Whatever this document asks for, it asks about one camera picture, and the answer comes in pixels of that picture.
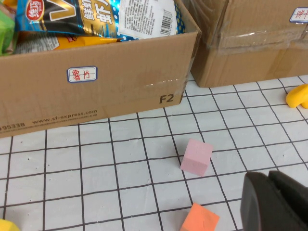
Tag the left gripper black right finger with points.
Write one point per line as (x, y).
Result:
(293, 195)

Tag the orange foam cube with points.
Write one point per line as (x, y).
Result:
(199, 219)

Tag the yellow rubber duck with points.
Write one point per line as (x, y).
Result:
(298, 96)

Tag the yellow foam block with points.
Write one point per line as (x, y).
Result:
(8, 226)

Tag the white black-grid tablecloth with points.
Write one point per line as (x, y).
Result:
(96, 180)

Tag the Vikar shrimp chips bag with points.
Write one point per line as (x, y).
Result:
(72, 21)

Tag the white label on low box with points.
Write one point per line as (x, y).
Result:
(81, 74)

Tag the white label on tall box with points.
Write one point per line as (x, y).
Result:
(299, 15)

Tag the pink foam cube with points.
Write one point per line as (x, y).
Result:
(195, 158)

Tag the orange chips bag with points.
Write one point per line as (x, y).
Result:
(84, 42)

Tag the green snack bag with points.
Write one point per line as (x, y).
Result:
(6, 31)

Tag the low cardboard box F2 print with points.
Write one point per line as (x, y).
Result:
(96, 96)

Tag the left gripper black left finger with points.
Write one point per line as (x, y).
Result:
(260, 209)

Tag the tall cardboard box with tape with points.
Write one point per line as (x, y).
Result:
(240, 65)

